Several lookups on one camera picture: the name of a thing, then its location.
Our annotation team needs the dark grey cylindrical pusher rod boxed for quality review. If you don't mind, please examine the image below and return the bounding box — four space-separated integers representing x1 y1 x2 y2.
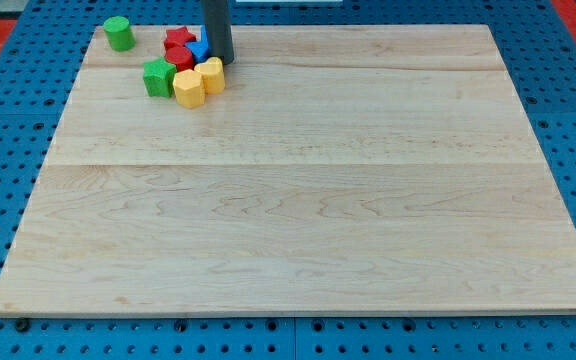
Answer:
200 0 234 65

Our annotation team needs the blue cube block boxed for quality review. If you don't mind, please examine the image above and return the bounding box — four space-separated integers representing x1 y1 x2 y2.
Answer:
200 26 208 43

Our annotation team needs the blue triangle block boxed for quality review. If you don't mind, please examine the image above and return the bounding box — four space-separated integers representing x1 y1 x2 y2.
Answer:
185 41 211 63

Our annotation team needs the red star block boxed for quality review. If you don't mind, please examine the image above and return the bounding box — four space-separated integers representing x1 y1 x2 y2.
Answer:
163 26 197 50

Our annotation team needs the red cylinder block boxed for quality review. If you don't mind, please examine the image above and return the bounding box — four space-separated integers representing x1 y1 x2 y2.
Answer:
164 46 195 72

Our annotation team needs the yellow heart block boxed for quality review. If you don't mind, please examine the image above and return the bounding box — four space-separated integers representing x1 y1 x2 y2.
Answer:
194 57 226 94

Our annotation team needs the yellow hexagon block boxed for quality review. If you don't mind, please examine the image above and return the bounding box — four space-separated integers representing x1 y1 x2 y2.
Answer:
172 70 206 109

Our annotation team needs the green star block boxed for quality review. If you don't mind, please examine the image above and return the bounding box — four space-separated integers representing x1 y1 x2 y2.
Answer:
142 57 177 98

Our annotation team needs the green cylinder block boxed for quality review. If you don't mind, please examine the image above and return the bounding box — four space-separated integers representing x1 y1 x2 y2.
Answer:
102 16 136 52

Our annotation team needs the light wooden board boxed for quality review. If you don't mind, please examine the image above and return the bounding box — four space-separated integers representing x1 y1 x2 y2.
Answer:
0 25 576 319

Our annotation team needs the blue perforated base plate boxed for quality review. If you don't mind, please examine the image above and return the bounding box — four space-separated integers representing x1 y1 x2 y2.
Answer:
0 1 576 359

